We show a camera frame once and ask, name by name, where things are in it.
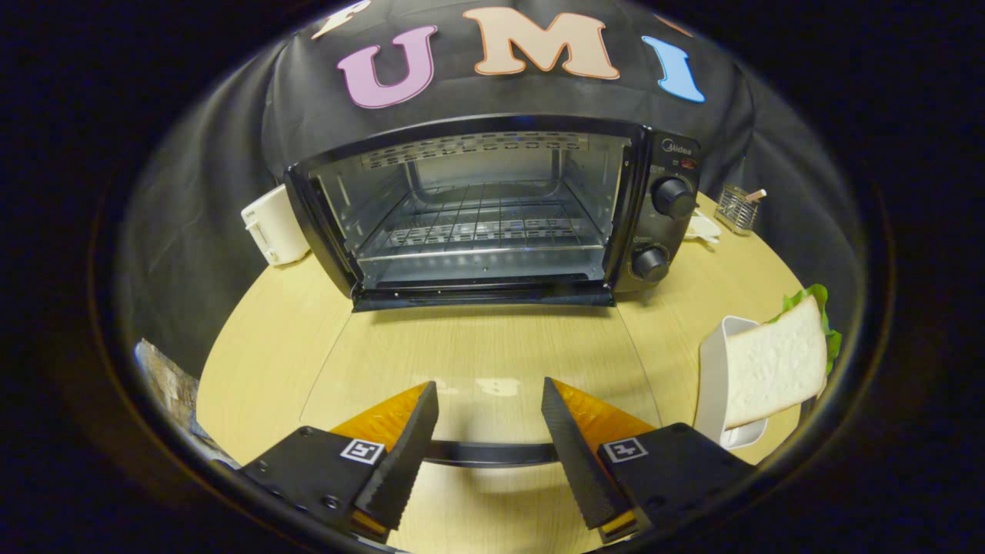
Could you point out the cream pop-up toaster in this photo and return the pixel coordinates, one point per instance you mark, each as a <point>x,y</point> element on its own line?
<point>277,227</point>

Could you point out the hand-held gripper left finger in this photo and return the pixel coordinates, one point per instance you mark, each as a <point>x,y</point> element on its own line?
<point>404,462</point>

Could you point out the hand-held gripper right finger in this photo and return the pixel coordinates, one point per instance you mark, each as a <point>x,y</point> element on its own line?
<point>577,462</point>

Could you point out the black toaster oven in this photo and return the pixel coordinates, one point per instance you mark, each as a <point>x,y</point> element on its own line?
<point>666,231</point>

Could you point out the black backdrop cloth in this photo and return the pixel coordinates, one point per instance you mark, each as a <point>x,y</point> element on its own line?
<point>192,231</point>

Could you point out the thin pale stick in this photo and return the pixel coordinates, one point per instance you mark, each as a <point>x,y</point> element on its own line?
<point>756,195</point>

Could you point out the white rectangular dish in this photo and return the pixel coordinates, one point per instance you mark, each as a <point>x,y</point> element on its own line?
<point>712,385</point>

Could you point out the white bread lettuce sandwich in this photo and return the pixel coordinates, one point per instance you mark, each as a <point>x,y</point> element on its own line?
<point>773,362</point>

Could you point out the white spoon rest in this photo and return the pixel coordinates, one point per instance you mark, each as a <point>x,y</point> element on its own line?
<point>702,228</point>

